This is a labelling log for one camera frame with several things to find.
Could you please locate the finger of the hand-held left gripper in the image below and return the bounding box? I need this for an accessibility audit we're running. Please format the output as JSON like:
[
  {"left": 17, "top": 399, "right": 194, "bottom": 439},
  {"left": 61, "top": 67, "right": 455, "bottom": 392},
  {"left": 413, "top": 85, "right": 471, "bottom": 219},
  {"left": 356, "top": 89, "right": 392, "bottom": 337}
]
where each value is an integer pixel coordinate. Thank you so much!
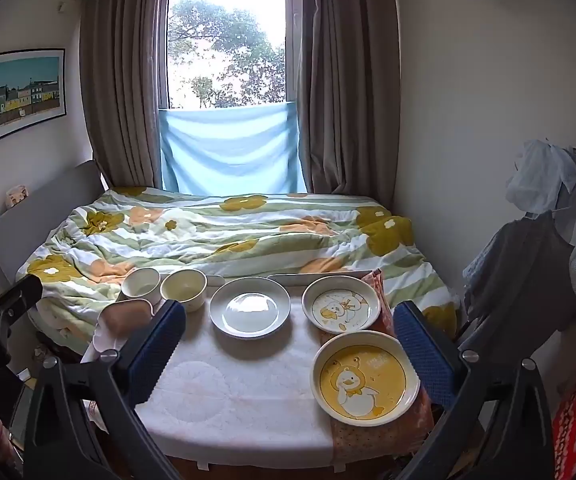
[{"left": 0, "top": 274, "right": 43, "bottom": 333}]

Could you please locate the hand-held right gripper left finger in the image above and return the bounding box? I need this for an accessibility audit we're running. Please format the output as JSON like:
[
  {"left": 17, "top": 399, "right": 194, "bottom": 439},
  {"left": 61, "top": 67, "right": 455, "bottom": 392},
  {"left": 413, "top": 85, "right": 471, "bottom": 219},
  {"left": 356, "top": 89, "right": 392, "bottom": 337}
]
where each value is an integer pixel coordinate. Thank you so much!
[{"left": 22, "top": 300, "right": 189, "bottom": 480}]

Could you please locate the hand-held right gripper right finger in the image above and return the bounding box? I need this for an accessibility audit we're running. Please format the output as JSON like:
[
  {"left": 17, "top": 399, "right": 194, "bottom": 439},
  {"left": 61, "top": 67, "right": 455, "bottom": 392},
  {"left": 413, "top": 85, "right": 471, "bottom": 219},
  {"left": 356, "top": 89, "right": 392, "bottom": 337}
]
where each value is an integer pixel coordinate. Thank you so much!
[{"left": 393, "top": 301, "right": 554, "bottom": 480}]

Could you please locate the pink square bowl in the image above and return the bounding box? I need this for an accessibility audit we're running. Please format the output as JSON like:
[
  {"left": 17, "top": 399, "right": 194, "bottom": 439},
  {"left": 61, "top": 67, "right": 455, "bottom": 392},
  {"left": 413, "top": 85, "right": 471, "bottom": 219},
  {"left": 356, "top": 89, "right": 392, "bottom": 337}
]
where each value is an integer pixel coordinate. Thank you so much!
[{"left": 90, "top": 299, "right": 156, "bottom": 353}]

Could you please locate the small duck print plate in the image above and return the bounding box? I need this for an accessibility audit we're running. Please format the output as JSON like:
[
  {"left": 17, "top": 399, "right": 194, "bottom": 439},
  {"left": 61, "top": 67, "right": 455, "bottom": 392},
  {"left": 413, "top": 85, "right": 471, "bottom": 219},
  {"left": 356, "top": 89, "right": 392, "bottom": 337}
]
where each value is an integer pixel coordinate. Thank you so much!
[{"left": 302, "top": 276, "right": 382, "bottom": 335}]

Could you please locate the plain white plate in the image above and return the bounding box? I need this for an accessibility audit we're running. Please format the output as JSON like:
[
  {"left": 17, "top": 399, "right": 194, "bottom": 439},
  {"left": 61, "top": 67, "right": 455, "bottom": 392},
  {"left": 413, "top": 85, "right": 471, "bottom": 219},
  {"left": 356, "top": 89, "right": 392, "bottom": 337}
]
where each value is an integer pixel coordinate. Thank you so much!
[{"left": 209, "top": 276, "right": 292, "bottom": 340}]

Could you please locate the cream round bowl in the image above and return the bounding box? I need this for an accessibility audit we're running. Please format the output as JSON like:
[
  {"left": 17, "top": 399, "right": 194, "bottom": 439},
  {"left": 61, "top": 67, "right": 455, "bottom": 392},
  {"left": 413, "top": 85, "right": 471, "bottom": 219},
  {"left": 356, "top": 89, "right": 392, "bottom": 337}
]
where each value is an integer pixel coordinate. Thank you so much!
[
  {"left": 120, "top": 267, "right": 162, "bottom": 307},
  {"left": 160, "top": 269, "right": 209, "bottom": 313}
]

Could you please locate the orange patterned cloth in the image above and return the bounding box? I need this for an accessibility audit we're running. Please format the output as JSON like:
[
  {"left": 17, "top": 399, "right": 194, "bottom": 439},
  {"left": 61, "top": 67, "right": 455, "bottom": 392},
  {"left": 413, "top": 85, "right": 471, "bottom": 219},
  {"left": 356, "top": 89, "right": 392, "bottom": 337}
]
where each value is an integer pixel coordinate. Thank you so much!
[{"left": 317, "top": 268, "right": 436, "bottom": 467}]

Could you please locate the grey bed headboard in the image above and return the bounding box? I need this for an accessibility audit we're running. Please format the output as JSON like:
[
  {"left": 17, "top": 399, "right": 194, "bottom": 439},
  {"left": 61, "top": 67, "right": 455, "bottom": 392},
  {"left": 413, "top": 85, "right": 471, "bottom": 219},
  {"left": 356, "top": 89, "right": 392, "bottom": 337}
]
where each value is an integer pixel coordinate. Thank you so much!
[{"left": 0, "top": 160, "right": 113, "bottom": 283}]

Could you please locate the small pink toy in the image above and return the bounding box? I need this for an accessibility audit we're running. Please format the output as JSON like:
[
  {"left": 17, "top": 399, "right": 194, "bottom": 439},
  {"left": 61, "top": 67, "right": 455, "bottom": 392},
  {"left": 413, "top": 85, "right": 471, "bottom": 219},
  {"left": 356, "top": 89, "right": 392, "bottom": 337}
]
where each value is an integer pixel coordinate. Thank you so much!
[{"left": 6, "top": 185, "right": 31, "bottom": 210}]

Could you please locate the white floral tablecloth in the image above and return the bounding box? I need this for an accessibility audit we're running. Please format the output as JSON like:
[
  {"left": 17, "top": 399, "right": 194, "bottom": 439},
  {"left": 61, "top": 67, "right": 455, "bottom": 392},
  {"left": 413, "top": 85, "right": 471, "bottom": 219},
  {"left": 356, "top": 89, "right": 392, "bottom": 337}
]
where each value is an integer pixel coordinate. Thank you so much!
[{"left": 80, "top": 280, "right": 399, "bottom": 463}]

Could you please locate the grey hanging garment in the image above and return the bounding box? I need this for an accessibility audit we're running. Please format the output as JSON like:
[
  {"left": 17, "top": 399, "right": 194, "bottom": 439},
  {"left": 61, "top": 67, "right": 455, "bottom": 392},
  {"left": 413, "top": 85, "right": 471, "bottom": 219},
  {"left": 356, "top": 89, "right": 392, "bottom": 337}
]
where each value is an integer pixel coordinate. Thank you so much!
[{"left": 462, "top": 210, "right": 576, "bottom": 346}]

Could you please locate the floral striped blanket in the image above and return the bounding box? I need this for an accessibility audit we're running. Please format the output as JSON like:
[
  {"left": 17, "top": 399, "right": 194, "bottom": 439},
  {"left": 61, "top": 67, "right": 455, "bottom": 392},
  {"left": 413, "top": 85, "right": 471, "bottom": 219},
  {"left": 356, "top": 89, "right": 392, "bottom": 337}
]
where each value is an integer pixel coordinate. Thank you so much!
[{"left": 15, "top": 186, "right": 461, "bottom": 357}]

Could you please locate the light blue cloth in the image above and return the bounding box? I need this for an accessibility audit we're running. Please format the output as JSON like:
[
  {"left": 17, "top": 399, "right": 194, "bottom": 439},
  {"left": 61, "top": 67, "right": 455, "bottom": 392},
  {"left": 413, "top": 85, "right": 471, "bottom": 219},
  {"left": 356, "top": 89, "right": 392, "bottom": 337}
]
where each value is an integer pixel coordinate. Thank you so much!
[{"left": 158, "top": 101, "right": 309, "bottom": 197}]

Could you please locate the white hanging garment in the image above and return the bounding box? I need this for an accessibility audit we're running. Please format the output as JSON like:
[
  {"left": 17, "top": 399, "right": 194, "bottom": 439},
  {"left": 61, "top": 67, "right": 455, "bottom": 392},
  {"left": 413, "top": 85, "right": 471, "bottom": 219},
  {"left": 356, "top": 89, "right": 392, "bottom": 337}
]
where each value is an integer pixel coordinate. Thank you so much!
[{"left": 505, "top": 139, "right": 576, "bottom": 244}]

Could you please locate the brown curtain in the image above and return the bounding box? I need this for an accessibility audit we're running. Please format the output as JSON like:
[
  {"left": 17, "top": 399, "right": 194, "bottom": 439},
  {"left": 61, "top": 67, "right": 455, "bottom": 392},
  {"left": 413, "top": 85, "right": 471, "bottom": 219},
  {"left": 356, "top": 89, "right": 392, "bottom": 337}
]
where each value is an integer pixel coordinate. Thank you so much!
[
  {"left": 78, "top": 0, "right": 169, "bottom": 194},
  {"left": 295, "top": 0, "right": 401, "bottom": 211}
]

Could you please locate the window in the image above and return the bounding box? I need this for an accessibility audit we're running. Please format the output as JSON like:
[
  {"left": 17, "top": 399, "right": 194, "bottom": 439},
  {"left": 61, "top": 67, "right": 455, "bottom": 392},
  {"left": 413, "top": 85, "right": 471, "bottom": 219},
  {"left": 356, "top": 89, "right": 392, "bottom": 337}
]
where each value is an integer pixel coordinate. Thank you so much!
[{"left": 160, "top": 0, "right": 302, "bottom": 111}]

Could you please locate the framed wall poster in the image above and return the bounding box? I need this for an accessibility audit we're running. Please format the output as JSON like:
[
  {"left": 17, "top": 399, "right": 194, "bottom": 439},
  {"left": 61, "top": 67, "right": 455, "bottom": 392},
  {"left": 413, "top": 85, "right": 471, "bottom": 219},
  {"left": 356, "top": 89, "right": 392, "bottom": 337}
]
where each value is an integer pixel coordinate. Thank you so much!
[{"left": 0, "top": 48, "right": 67, "bottom": 150}]

